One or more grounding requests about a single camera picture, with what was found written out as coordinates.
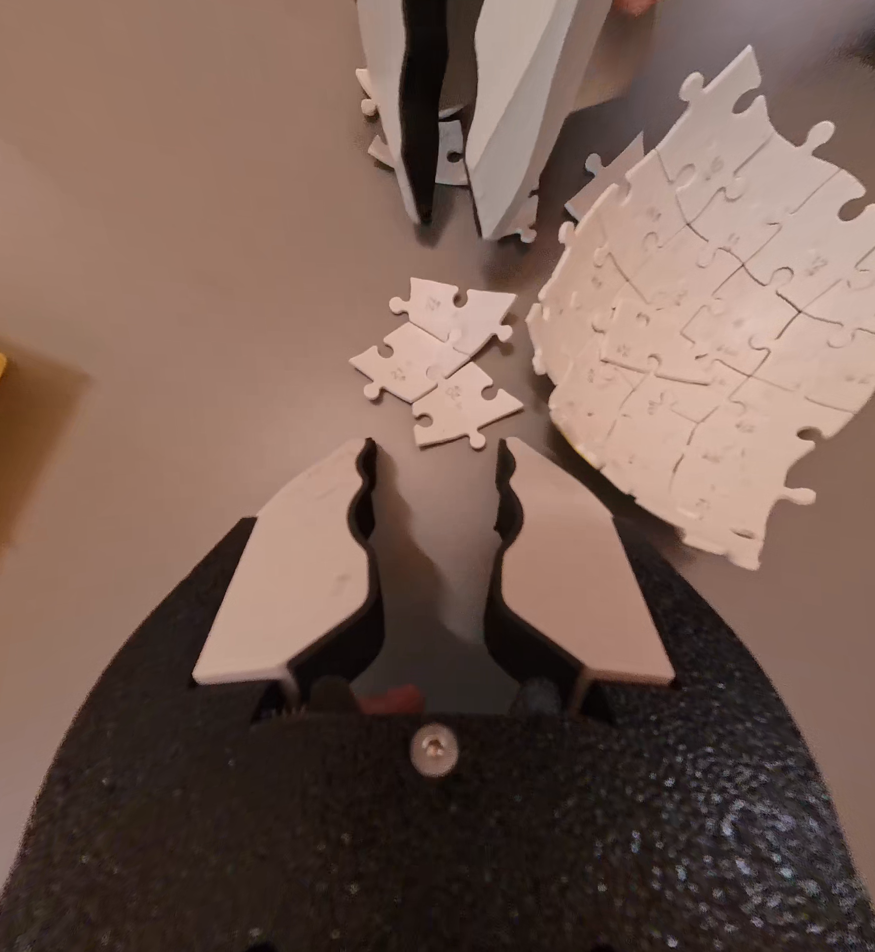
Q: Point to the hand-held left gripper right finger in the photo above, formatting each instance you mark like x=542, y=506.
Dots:
x=579, y=595

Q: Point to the person's right hand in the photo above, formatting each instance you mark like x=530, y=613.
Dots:
x=635, y=6

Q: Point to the partly built white puzzle ball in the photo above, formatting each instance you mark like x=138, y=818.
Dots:
x=720, y=335

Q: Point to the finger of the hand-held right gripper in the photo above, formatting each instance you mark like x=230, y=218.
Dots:
x=385, y=97
x=527, y=111

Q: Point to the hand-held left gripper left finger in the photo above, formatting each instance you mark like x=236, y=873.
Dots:
x=289, y=587

